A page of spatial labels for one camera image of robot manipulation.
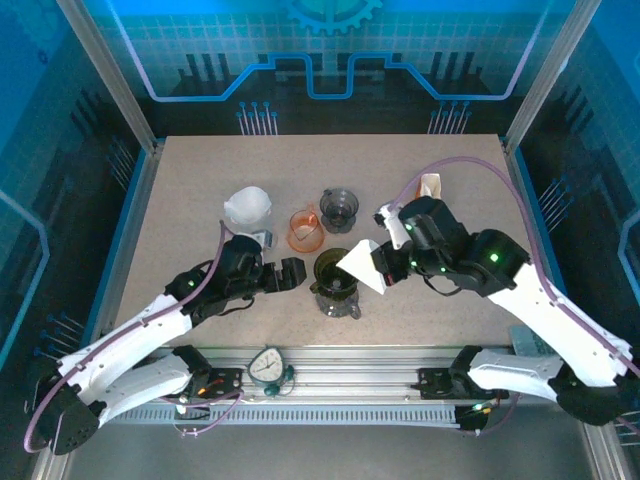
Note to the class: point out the orange glass coffee server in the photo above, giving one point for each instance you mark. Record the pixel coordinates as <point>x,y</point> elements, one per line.
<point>305,240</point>

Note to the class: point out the dark green coffee dripper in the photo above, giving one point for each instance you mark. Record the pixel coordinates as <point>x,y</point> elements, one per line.
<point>325,270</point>

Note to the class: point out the white paper coffee filter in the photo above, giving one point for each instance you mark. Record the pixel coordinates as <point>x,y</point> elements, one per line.
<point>247,205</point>
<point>362,265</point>

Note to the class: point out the smoky grey glass pitcher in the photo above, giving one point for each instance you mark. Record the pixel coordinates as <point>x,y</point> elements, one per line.
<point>340,307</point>

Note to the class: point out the orange coffee filter pack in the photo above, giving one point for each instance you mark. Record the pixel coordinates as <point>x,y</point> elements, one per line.
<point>432,185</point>

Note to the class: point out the smoky grey coffee dripper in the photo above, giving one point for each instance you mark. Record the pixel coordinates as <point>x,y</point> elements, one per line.
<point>340,202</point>

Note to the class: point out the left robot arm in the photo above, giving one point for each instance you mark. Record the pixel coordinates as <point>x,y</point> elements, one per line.
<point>115,345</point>

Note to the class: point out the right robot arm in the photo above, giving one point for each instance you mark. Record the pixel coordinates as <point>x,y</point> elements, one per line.
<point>575,330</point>

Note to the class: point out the triangular white-faced clock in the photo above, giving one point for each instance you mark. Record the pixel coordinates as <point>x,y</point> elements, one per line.
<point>265,367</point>

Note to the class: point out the small LED controller board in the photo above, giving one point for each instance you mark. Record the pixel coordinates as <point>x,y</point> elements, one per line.
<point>187,407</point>
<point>472,417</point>

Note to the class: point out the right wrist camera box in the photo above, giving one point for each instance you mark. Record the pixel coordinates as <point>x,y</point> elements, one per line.
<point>390,225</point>

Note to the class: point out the aluminium mounting rail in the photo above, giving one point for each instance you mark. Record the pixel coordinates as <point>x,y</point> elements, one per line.
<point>350,370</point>

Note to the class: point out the aluminium frame post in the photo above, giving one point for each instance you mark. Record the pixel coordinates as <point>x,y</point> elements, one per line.
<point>550,80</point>
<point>110,80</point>

